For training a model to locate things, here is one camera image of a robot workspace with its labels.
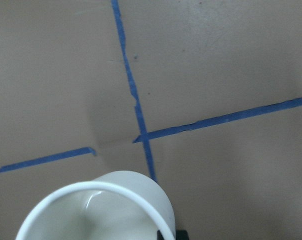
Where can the white mug with black handle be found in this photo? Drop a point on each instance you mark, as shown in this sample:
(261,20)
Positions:
(120,205)

